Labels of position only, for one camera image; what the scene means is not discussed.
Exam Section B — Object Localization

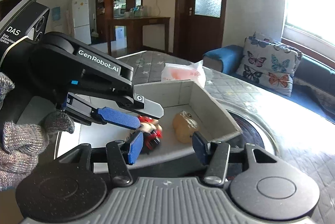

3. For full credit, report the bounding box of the grey gloved hand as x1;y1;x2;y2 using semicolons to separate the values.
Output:
1;73;75;191

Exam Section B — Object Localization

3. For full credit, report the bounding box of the butterfly print cushion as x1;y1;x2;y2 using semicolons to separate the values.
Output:
236;33;303;97

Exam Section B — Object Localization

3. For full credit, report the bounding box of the white cardboard box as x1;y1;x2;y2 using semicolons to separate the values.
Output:
55;80;242;169

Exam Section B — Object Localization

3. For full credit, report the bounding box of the white refrigerator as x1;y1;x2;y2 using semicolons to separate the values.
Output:
71;0;91;45

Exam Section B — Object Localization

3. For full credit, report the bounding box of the blue sofa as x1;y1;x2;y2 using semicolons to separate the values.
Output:
203;45;334;123

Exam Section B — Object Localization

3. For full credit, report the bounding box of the window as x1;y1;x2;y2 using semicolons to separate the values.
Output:
282;0;334;59

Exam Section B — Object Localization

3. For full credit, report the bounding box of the brown peanut toy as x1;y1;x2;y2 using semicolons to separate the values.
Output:
173;111;199;143

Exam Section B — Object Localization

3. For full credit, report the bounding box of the dark wooden table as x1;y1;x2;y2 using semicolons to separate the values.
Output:
105;17;170;56

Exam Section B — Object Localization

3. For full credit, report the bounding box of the dark wooden door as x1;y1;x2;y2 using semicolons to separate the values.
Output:
173;0;227;62

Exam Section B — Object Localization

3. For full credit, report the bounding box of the pink tissue pack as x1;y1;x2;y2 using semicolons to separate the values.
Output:
161;60;206;88

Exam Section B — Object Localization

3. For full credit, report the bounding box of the red black toy car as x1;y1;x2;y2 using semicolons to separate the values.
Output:
137;115;162;154

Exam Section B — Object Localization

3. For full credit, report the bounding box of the round metal tray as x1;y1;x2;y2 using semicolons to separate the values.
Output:
226;108;280;157

